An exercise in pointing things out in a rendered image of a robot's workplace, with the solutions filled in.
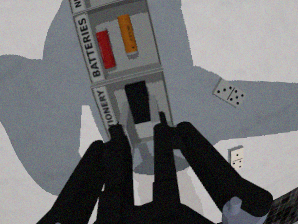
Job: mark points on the grey three-compartment bin rack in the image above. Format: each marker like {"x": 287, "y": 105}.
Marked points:
{"x": 148, "y": 60}

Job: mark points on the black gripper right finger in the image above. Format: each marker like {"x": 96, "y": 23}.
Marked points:
{"x": 242, "y": 201}

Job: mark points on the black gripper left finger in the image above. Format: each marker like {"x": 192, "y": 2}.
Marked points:
{"x": 77, "y": 200}

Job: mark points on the white domino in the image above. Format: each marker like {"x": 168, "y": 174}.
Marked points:
{"x": 229, "y": 92}
{"x": 236, "y": 157}

